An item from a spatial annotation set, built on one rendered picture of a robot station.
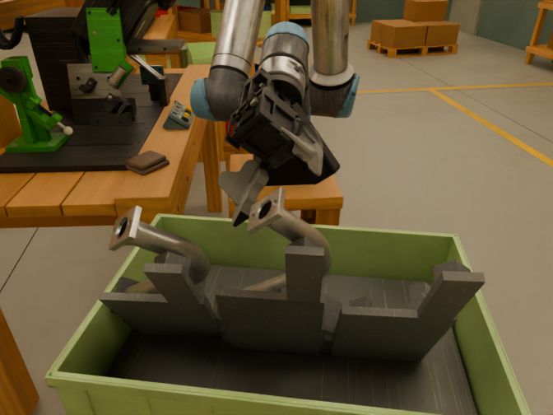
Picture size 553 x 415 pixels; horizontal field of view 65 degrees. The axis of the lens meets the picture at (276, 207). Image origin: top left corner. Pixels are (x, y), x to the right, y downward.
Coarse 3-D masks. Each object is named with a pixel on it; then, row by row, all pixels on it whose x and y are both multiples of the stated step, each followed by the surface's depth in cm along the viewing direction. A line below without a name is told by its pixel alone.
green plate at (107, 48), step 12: (96, 12) 148; (96, 24) 149; (108, 24) 149; (120, 24) 149; (96, 36) 150; (108, 36) 150; (120, 36) 150; (96, 48) 151; (108, 48) 151; (120, 48) 152; (96, 60) 152; (108, 60) 152; (120, 60) 153
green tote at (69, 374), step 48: (192, 240) 93; (240, 240) 92; (288, 240) 90; (336, 240) 89; (384, 240) 87; (432, 240) 86; (96, 336) 68; (480, 336) 67; (48, 384) 57; (96, 384) 56; (144, 384) 56; (480, 384) 66
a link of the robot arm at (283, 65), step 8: (280, 56) 64; (264, 64) 64; (272, 64) 63; (280, 64) 62; (288, 64) 63; (296, 64) 64; (272, 72) 62; (280, 72) 62; (288, 72) 62; (296, 72) 63; (296, 80) 62; (304, 80) 65
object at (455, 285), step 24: (456, 264) 49; (432, 288) 51; (456, 288) 48; (360, 312) 57; (384, 312) 57; (408, 312) 57; (432, 312) 55; (456, 312) 54; (336, 336) 65; (360, 336) 64; (384, 336) 63; (408, 336) 63; (432, 336) 62; (408, 360) 73
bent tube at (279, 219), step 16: (272, 192) 51; (256, 208) 52; (272, 208) 49; (256, 224) 51; (272, 224) 51; (288, 224) 51; (304, 224) 53; (320, 240) 54; (256, 288) 67; (272, 288) 64
